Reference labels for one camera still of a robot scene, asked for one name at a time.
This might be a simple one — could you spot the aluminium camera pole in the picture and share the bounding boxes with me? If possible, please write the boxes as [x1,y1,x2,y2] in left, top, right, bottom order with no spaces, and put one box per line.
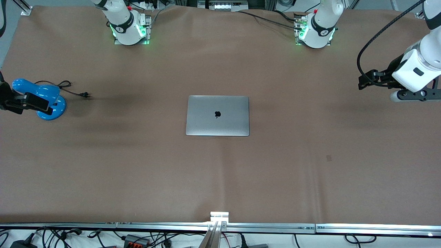
[198,220,224,248]

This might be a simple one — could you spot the thick black table cable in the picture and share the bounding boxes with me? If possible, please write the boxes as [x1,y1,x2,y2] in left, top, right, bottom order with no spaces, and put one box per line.
[274,10,301,22]

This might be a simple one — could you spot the shiny metal mount bracket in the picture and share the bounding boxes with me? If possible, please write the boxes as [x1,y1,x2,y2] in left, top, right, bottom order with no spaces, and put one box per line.
[210,211,229,224]

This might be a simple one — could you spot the grey equipment box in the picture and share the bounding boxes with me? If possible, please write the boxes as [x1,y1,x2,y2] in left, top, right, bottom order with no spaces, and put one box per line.
[197,0,249,11]

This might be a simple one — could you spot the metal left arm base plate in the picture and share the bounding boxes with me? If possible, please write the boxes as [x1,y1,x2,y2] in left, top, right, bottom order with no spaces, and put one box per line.
[294,14,333,46]

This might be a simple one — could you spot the brown table cover sheet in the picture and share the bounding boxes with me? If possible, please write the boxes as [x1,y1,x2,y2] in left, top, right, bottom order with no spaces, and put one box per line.
[0,5,441,224]

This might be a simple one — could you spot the aluminium table edge rail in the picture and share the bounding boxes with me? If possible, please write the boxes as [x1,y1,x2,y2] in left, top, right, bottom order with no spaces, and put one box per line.
[316,224,441,237]
[226,223,316,234]
[116,223,211,231]
[0,222,117,230]

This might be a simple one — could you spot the black braided table cable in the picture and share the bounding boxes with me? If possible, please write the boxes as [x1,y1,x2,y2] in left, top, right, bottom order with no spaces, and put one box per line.
[238,10,304,31]

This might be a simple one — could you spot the black looped floor cable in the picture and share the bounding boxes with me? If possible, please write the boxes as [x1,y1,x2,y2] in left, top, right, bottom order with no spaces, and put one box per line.
[345,234,377,246]

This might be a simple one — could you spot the blue desk lamp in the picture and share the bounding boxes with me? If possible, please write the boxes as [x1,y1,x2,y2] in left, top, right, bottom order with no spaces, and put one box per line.
[12,79,67,121]

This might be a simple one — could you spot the black power adapter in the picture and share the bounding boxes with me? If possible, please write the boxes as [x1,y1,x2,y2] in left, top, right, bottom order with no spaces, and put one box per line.
[10,234,38,248]

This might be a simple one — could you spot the grey laptop with black keyboard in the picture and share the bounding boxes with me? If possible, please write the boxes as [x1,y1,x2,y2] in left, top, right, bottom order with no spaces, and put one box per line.
[186,95,250,137]

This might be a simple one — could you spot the grey orange connector block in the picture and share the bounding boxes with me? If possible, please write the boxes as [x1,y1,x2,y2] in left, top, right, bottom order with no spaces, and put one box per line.
[124,234,151,247]

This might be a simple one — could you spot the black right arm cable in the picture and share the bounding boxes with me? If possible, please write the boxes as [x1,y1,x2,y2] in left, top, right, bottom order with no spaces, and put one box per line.
[0,0,7,38]

